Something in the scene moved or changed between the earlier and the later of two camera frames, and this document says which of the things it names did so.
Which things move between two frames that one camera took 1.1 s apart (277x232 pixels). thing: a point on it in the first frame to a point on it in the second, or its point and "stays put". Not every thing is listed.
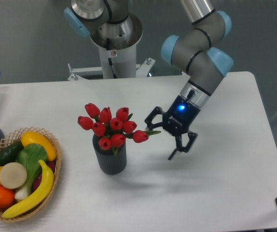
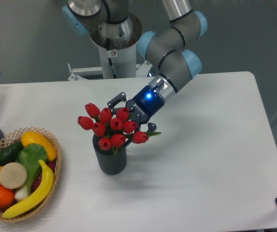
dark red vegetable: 37,180 stays put
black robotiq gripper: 177,121 to 146,103
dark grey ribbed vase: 110,163 stays put
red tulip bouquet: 114,128 stays put
